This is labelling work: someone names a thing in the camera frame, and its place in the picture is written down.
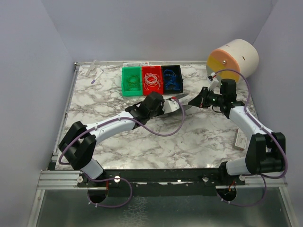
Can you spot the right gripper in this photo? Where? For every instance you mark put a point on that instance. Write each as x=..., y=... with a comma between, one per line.
x=203, y=98

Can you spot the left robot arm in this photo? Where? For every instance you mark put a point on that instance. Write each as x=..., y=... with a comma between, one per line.
x=79, y=142

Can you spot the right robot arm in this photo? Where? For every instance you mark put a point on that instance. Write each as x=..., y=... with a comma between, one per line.
x=266, y=150

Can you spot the red plastic bin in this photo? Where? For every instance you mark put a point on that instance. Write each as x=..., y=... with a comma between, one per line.
x=152, y=79

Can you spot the green plastic bin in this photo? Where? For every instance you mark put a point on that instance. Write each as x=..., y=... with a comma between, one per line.
x=131, y=82

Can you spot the black plastic bin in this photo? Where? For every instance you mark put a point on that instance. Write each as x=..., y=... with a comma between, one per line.
x=172, y=79

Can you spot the white label card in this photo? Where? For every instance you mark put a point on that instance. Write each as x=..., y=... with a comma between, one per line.
x=135, y=64

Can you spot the small white box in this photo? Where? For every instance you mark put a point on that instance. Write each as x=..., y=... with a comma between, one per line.
x=240, y=140

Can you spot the large cylinder drum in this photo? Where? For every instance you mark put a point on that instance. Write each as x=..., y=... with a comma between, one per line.
x=237, y=55

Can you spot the purple capped marker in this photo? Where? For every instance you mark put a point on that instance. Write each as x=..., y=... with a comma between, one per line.
x=96, y=77

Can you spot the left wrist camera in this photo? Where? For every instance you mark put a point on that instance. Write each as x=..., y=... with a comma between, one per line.
x=170, y=105

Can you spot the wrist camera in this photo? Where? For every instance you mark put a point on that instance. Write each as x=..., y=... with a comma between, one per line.
x=213, y=81
x=170, y=105

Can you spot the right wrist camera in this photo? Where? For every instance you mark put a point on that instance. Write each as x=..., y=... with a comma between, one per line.
x=213, y=81

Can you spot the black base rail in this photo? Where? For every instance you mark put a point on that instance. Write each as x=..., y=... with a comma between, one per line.
x=160, y=182

